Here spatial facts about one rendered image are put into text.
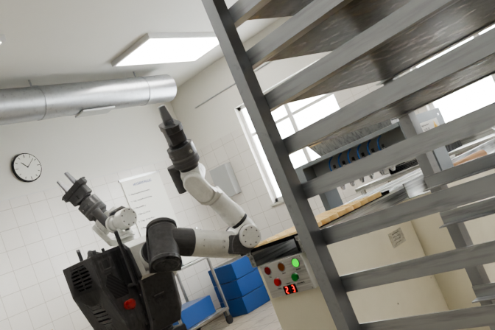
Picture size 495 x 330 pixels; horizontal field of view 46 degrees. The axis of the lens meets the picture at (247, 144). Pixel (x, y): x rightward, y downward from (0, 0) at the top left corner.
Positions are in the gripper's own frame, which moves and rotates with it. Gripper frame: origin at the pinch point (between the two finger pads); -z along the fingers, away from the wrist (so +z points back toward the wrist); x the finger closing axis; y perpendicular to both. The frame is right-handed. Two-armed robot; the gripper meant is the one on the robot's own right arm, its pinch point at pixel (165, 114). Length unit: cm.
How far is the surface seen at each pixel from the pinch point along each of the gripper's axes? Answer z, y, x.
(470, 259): 16, 11, -115
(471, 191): 6, 15, -116
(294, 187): 5, 0, -87
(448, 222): 36, 35, -77
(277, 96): -11, 5, -82
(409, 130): 15, 39, -68
